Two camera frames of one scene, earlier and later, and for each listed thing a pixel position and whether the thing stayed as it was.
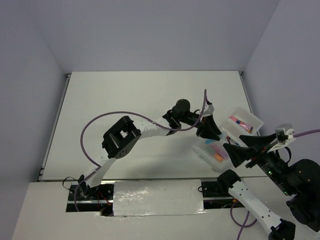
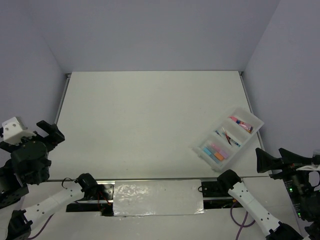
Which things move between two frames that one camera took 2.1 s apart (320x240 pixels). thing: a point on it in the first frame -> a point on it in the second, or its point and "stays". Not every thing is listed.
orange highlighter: (218, 157) stays
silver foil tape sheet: (158, 197) stays
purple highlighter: (220, 152) stays
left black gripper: (208, 129) -> (56, 136)
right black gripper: (260, 142) -> (264, 160)
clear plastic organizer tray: (211, 152) stays
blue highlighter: (210, 141) -> (209, 153)
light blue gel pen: (234, 142) stays
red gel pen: (227, 137) stays
